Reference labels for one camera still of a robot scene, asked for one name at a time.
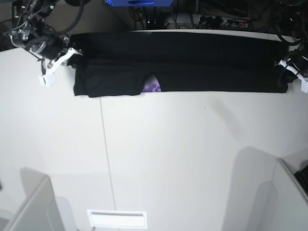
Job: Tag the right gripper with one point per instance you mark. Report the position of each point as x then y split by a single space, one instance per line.
50 47

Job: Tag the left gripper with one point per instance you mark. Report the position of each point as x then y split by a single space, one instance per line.
296 58

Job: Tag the black T-shirt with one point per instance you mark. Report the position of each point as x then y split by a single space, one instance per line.
118 64

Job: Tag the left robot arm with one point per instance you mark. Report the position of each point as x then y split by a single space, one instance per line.
291 27

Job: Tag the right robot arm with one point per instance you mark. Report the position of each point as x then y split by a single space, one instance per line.
32 33

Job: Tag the blue box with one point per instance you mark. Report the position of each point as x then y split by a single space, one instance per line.
136 3

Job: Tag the black keyboard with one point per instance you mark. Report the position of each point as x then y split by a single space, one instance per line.
302 177

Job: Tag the white right partition panel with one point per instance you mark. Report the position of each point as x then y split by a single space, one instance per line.
289 202

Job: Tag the white partition panel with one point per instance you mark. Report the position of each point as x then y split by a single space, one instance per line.
28 203
289 202

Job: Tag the white left partition panel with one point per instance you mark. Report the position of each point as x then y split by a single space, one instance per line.
28 203

